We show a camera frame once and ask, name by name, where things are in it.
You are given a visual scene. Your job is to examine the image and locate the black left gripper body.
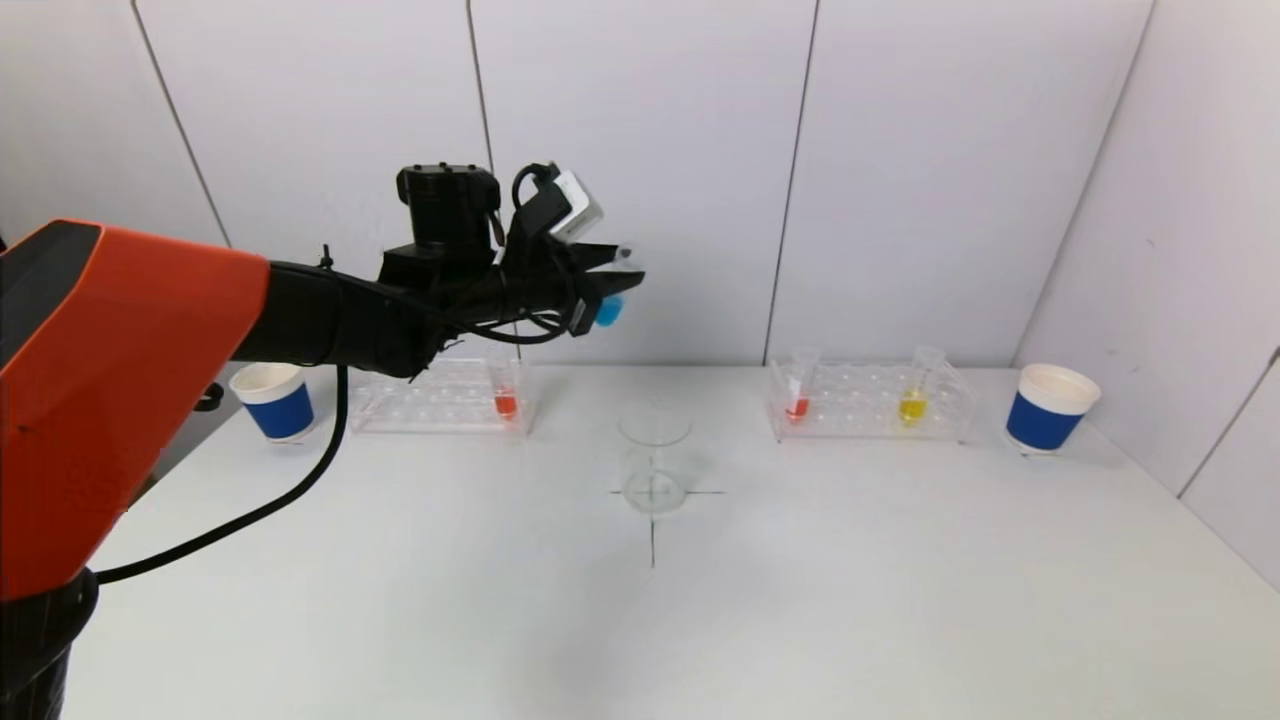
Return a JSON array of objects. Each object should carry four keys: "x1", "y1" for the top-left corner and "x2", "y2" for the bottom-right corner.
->
[{"x1": 503, "y1": 234, "x2": 604, "y2": 338}]

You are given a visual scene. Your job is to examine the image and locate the blue pigment test tube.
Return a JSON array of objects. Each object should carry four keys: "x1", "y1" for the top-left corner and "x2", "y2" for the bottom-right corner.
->
[{"x1": 588, "y1": 244, "x2": 638, "y2": 330}]

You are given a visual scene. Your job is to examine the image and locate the red pigment test tube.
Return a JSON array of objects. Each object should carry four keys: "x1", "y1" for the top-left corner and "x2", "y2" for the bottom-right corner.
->
[
  {"x1": 784, "y1": 346, "x2": 822, "y2": 424},
  {"x1": 489, "y1": 347, "x2": 522, "y2": 423}
]

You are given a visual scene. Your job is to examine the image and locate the clear acrylic test tube rack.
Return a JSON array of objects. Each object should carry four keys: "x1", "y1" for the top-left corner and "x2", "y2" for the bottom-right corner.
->
[
  {"x1": 347, "y1": 352, "x2": 539, "y2": 438},
  {"x1": 765, "y1": 359, "x2": 978, "y2": 446}
]

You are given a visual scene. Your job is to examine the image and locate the clear glass beaker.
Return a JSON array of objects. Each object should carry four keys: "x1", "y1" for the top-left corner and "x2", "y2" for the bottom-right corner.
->
[{"x1": 616, "y1": 401, "x2": 694, "y2": 519}]

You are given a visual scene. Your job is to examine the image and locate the yellow pigment test tube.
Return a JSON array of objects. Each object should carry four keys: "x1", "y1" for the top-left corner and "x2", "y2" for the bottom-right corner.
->
[{"x1": 896, "y1": 345, "x2": 946, "y2": 429}]

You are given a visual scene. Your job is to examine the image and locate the blue white paper cup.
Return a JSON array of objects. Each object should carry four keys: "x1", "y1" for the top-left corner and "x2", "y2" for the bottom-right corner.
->
[
  {"x1": 229, "y1": 361, "x2": 318, "y2": 445},
  {"x1": 1005, "y1": 364, "x2": 1102, "y2": 458}
]

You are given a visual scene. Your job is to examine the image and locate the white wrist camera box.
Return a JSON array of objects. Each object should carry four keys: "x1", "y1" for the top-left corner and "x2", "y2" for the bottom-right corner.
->
[{"x1": 543, "y1": 168, "x2": 607, "y2": 243}]

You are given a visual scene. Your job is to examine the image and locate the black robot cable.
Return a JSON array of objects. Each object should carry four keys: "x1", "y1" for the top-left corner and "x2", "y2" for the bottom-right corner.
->
[{"x1": 94, "y1": 160, "x2": 586, "y2": 587}]

